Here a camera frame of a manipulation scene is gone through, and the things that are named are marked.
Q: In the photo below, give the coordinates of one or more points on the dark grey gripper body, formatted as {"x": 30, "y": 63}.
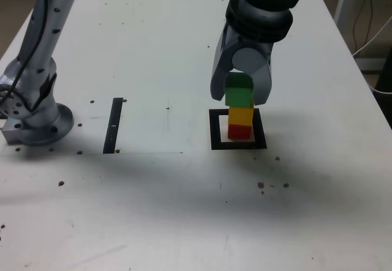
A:
{"x": 260, "y": 45}

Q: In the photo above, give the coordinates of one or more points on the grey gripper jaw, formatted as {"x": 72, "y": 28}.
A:
{"x": 219, "y": 72}
{"x": 263, "y": 84}

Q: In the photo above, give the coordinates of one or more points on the green cube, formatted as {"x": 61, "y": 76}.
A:
{"x": 237, "y": 98}

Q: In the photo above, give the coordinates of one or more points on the yellow cube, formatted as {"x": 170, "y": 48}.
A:
{"x": 240, "y": 116}

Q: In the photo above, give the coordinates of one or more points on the red cube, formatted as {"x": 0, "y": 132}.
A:
{"x": 239, "y": 131}

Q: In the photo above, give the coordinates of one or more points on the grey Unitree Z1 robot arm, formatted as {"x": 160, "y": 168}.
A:
{"x": 39, "y": 38}

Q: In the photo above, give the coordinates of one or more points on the black tape square outline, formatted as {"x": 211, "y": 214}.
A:
{"x": 239, "y": 146}

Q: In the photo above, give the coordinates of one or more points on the grey box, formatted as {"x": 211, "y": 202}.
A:
{"x": 370, "y": 66}

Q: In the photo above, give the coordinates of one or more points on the black tape strip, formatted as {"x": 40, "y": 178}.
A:
{"x": 111, "y": 130}

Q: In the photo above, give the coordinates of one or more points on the white metal post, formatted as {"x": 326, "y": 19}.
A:
{"x": 341, "y": 2}

